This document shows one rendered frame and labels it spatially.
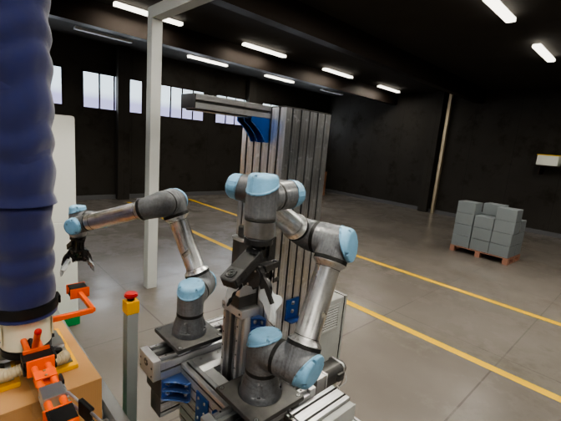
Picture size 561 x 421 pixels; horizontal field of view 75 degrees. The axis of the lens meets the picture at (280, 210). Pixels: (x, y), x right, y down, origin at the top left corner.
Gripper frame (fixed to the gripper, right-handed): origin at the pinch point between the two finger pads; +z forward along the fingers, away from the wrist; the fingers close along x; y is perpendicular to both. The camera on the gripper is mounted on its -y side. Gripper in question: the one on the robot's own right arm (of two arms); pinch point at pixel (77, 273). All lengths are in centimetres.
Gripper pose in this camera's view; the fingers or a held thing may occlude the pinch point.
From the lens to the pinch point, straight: 211.5
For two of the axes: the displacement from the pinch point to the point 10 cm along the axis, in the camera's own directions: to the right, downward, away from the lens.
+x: 7.3, -0.6, 6.8
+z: -0.9, 9.8, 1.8
